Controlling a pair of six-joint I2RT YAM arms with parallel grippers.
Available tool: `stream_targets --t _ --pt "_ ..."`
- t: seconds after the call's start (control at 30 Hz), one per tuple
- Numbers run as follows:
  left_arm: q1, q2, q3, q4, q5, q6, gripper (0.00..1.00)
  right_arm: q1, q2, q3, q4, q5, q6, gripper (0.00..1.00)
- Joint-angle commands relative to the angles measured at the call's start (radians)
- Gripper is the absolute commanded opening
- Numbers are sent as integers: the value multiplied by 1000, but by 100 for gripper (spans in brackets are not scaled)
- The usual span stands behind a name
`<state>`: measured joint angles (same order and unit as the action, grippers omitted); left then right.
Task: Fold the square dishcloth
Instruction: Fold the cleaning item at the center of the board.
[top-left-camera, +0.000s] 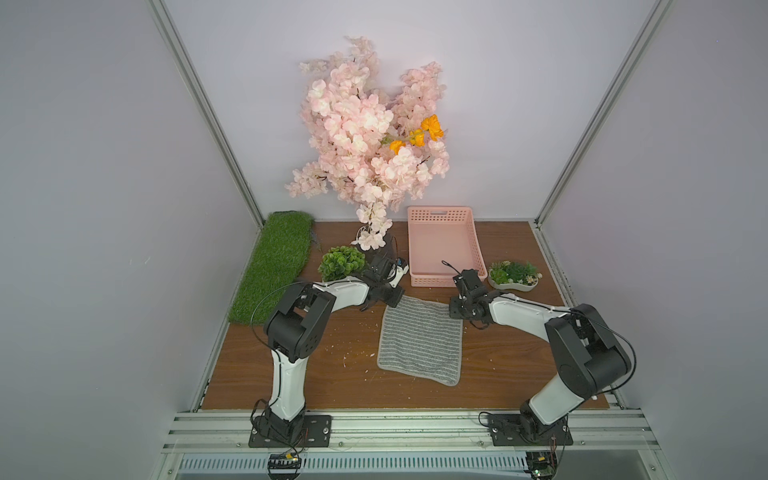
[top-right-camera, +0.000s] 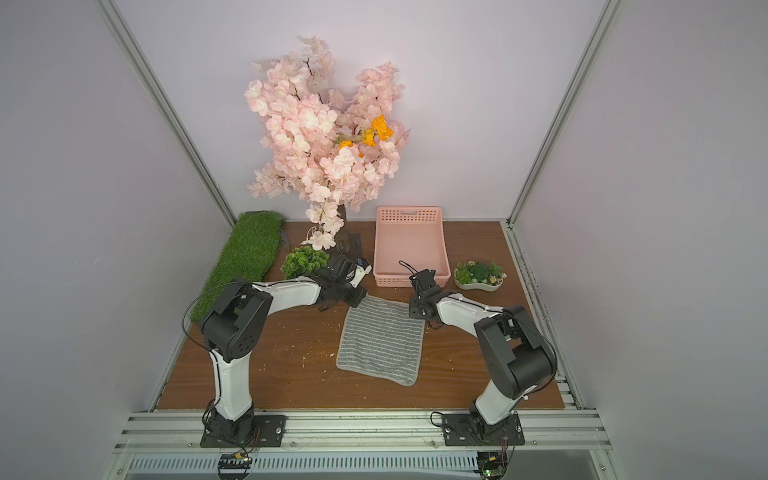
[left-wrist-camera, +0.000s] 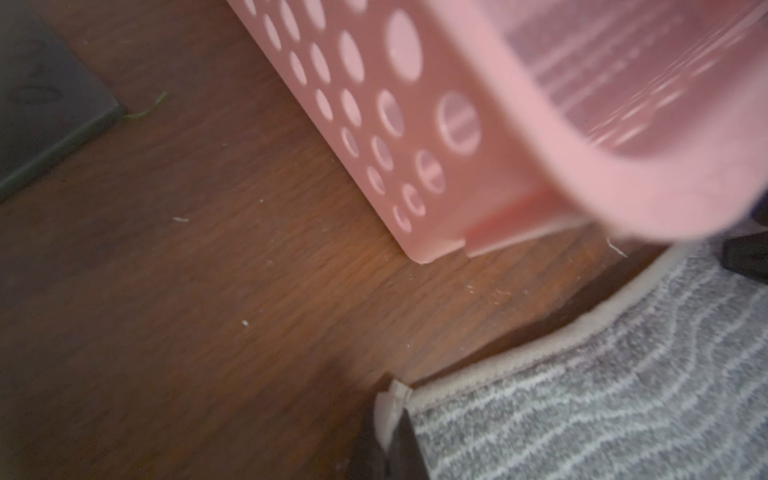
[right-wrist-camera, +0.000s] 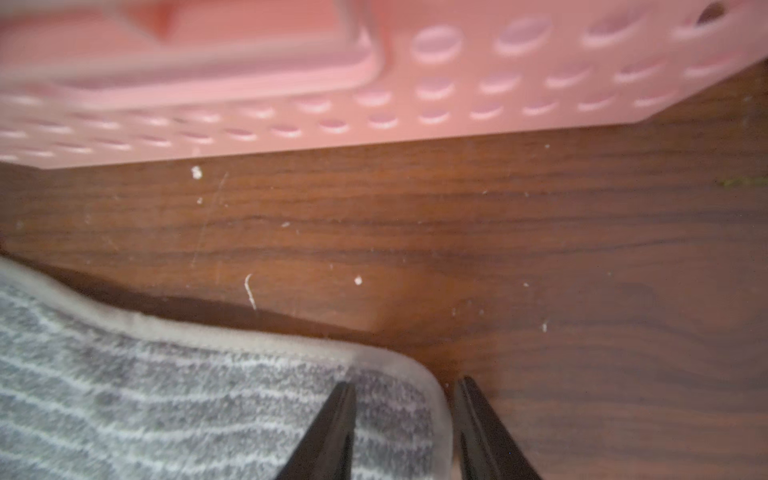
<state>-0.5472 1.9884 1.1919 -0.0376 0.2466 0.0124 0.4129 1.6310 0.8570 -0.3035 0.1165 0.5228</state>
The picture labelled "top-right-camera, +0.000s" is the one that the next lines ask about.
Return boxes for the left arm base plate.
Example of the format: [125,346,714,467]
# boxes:
[200,411,288,449]

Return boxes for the pink blossom artificial tree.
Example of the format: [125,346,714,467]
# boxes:
[244,37,409,250]

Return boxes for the right controller board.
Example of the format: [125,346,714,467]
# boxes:
[476,451,508,480]

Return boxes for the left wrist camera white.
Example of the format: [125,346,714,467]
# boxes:
[349,258,372,288]

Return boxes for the green artificial grass mat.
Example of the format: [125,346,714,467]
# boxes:
[189,211,285,323]

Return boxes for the grey striped dishcloth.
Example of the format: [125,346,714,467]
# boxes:
[336,296,425,387]

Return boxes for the round green potted plant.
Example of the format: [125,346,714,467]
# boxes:
[280,245,330,280]

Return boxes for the small succulent planter white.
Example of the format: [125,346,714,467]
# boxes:
[454,260,507,292]

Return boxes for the aluminium front rail frame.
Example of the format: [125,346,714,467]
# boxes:
[101,410,624,479]

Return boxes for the left controller board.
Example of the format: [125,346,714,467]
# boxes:
[216,453,253,480]

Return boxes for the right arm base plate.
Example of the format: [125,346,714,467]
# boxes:
[430,412,526,447]

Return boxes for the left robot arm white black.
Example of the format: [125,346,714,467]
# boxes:
[199,255,372,446]

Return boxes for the pink plastic basket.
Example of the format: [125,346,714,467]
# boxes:
[373,206,452,288]

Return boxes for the controller board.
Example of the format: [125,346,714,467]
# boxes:
[476,451,508,480]
[216,453,253,480]

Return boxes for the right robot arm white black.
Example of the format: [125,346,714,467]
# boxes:
[409,269,559,435]

